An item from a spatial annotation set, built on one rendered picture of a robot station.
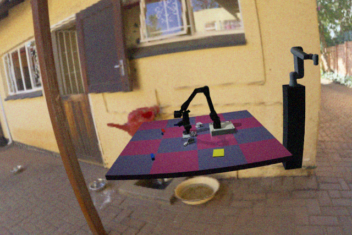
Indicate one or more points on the yellow flat rectangular plate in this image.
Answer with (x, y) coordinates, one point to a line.
(218, 153)

